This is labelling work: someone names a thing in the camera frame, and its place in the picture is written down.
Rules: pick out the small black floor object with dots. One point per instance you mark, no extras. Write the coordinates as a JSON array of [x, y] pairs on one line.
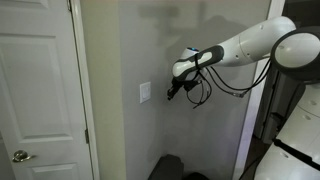
[[196, 176]]

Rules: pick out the metal door hinge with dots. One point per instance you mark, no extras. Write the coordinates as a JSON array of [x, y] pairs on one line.
[[86, 136]]

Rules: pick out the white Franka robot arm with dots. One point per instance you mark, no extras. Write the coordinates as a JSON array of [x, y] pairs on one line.
[[253, 43]]

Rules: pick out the dark grey box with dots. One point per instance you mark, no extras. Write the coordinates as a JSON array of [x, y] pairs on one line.
[[271, 128]]

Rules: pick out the dark grey stool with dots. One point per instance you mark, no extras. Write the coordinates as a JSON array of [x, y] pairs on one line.
[[166, 168]]

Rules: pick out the white light switch plate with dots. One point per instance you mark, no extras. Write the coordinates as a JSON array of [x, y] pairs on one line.
[[145, 92]]

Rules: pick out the white door frame trim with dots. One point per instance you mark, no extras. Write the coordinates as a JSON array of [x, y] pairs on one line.
[[85, 90]]

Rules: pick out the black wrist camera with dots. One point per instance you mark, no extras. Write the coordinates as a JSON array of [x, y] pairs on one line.
[[192, 85]]

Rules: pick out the white panel door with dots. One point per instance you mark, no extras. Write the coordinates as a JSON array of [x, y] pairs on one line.
[[36, 96]]

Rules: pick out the white wall corner trim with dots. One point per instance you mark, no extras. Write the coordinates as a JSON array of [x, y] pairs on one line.
[[255, 100]]

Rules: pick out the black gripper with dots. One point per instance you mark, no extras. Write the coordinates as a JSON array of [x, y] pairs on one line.
[[180, 83]]

